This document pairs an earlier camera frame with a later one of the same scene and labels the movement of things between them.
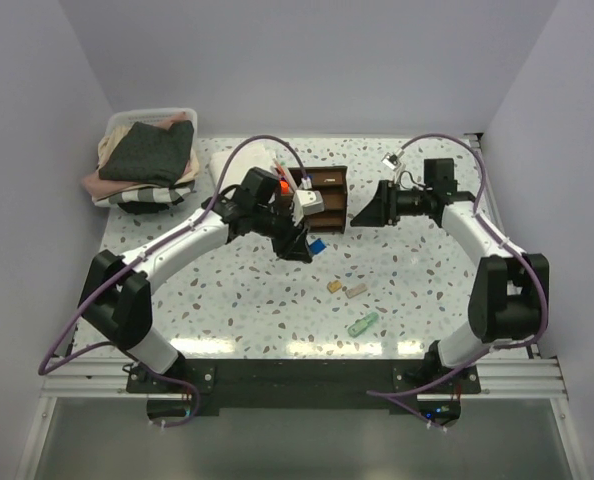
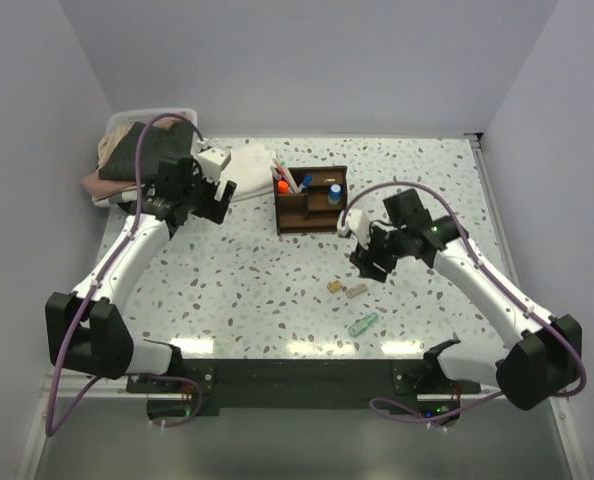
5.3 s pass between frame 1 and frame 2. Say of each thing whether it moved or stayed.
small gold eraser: stayed
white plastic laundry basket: stayed
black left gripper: moved
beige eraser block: stayed
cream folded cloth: stayed
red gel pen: stayed
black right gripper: moved
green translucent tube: stayed
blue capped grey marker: moved
